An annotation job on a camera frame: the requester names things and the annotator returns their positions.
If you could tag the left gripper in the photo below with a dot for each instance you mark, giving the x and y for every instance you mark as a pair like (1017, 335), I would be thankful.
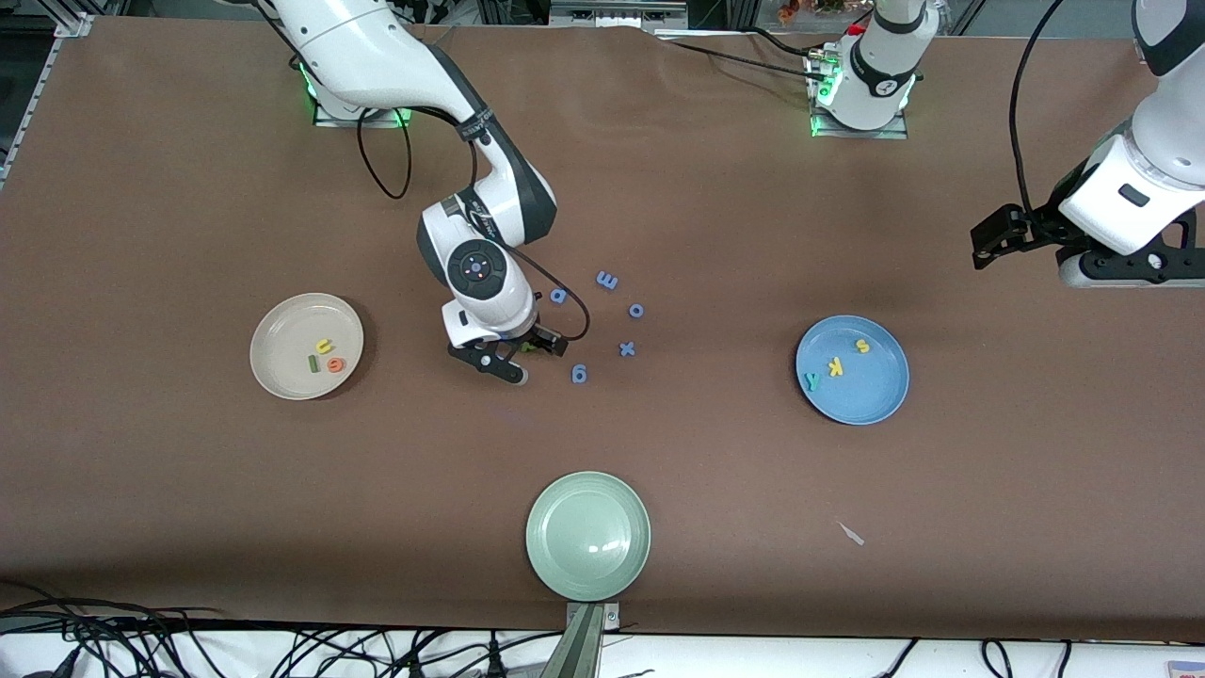
(1033, 229)

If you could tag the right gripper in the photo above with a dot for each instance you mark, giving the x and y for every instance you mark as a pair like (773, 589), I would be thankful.
(540, 336)

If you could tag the teal foam letter y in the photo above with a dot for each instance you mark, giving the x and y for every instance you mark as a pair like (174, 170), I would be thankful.
(811, 379)

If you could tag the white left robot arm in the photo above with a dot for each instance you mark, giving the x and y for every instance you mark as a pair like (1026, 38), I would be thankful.
(880, 75)

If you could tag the blue foam letter g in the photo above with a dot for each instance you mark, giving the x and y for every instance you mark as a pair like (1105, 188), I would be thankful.
(579, 375)

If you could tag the blue foam letter m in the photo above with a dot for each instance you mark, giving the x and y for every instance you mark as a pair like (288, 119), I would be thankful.
(607, 281)

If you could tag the green plate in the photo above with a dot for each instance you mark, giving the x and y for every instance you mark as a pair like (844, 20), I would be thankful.
(588, 537)

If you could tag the blue plate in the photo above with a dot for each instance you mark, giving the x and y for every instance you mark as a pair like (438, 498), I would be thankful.
(866, 400)

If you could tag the beige brown plate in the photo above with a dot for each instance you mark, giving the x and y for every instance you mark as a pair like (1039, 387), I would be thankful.
(282, 339)

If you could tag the orange items cluster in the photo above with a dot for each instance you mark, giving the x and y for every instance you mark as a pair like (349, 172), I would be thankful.
(791, 9)

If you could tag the grey metal box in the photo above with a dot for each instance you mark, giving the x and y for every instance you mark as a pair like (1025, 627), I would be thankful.
(612, 14)

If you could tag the white tape scrap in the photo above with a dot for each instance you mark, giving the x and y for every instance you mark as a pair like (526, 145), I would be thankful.
(852, 535)

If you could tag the brown table cover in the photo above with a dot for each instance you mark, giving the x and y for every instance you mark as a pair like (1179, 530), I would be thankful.
(188, 471)

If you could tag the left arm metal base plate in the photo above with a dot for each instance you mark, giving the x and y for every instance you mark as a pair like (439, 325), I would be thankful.
(894, 133)

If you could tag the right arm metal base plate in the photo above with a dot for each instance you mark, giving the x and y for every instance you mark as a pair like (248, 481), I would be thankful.
(377, 122)

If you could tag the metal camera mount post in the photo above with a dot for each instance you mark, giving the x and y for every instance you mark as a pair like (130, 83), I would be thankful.
(584, 650)

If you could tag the aluminium frame rail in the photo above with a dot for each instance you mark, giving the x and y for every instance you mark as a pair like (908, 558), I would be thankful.
(75, 25)

